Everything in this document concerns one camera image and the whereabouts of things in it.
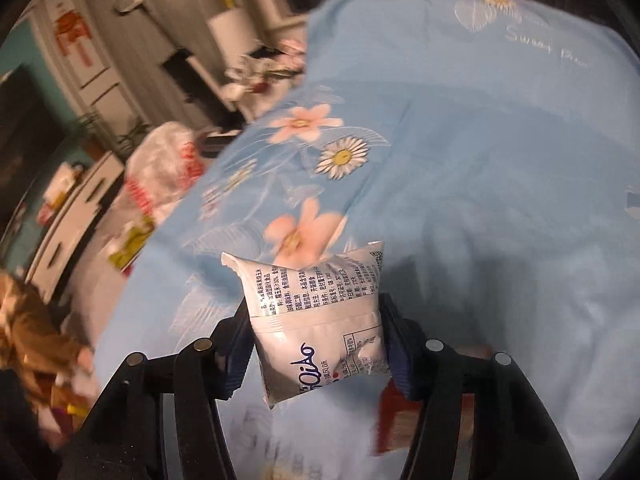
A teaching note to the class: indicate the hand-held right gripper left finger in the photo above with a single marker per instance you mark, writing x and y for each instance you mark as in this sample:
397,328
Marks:
235,360

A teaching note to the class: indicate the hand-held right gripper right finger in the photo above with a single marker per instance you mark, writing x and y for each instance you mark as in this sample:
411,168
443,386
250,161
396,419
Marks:
400,360

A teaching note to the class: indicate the white snack packet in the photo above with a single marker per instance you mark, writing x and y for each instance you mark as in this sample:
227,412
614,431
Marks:
310,310

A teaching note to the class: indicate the red snack packet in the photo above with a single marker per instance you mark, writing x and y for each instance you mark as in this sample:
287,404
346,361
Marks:
392,420

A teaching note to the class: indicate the yellow green paper bag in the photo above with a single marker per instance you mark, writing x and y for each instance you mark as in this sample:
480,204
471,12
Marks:
130,245

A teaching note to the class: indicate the brown patterned cloth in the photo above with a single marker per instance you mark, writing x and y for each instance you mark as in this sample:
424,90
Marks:
30,335

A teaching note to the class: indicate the white low cabinet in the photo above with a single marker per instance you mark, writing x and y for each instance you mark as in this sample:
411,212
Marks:
75,220

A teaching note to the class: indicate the blue floral blanket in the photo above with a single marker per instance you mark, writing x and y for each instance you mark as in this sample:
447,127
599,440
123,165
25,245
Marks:
475,160

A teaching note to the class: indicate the white red plastic bag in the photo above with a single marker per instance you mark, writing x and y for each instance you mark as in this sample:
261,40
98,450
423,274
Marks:
160,160

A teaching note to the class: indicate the white yellow box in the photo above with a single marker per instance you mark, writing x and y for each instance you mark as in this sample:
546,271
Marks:
61,182

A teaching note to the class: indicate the green potted plant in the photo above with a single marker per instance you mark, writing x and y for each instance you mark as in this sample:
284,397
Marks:
125,132

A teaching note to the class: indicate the pile of white pink clothes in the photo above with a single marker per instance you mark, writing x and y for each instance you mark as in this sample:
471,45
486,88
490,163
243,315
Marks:
265,70

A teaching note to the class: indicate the black television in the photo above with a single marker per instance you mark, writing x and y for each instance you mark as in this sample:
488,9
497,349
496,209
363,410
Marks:
20,135

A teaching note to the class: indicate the red paper wall decoration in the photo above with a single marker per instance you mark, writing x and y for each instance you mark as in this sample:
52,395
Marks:
72,35

